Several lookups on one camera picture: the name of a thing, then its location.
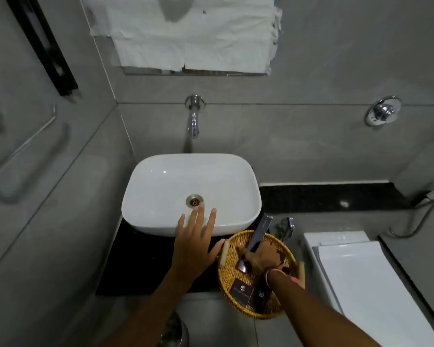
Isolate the person's right hand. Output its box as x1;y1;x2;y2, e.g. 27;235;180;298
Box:
237;241;287;276

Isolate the person's left hand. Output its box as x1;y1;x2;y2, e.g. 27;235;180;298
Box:
171;203;225;283

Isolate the long dark toiletry box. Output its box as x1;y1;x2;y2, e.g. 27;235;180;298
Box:
237;214;274;274

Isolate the person's left forearm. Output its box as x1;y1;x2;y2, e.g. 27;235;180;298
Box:
97;276;200;347

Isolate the person's right forearm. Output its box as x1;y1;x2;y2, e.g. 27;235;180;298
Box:
267;270;382;347

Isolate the round wicker basket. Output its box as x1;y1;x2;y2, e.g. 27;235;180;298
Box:
217;230;306;320

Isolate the square dark toiletry packet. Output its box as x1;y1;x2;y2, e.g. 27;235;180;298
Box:
229;279;255;307

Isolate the small dark toiletry bottle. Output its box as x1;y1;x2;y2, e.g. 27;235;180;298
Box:
251;274;273;313

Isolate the white ceramic sink basin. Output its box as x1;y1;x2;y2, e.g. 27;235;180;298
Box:
121;153;262;237

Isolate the pink wristband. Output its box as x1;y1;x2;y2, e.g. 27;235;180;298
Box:
263;267;306;290

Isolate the white toilet tank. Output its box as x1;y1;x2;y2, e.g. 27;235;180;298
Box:
303;231;371;315

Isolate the metal waste bin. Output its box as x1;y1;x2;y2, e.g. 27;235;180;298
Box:
158;311;190;347

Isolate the chrome towel bar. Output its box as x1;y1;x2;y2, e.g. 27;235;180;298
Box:
0;103;58;182

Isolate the chrome wall faucet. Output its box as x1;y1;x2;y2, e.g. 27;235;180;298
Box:
184;94;206;141

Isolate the wall mirror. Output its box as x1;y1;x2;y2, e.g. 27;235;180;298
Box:
78;0;283;77

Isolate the grey flexible hose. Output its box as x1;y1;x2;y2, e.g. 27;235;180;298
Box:
388;188;434;239

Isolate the chrome wall valve knob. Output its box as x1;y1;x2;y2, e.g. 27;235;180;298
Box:
364;96;403;127

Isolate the black metal frame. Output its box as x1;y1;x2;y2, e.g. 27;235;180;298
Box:
3;0;80;97

